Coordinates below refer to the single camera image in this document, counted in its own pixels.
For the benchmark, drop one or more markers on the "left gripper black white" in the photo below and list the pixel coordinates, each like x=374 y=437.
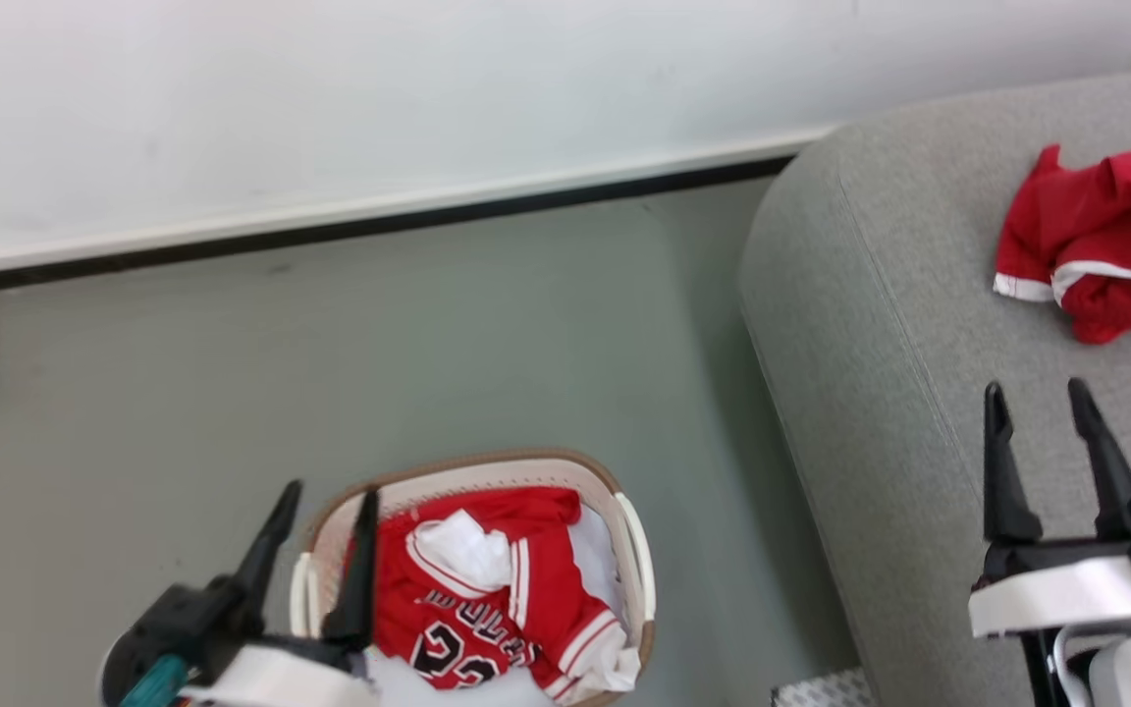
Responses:
x=194 y=621

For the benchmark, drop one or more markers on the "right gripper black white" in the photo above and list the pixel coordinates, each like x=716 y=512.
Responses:
x=1076 y=587

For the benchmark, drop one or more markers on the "white laundry basket brown rim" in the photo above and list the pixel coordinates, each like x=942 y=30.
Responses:
x=632 y=550

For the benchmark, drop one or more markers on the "grey fabric sofa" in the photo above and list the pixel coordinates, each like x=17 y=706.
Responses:
x=929 y=422

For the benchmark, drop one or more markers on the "red basketball jersey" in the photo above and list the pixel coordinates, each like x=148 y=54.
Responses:
x=487 y=609

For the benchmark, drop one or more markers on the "red shorts white trim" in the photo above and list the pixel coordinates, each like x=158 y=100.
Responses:
x=1105 y=241

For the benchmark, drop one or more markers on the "grey textured metal plate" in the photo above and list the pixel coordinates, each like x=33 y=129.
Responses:
x=823 y=691

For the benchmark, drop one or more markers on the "black white baseboard strip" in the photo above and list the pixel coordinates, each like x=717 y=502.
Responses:
x=330 y=222

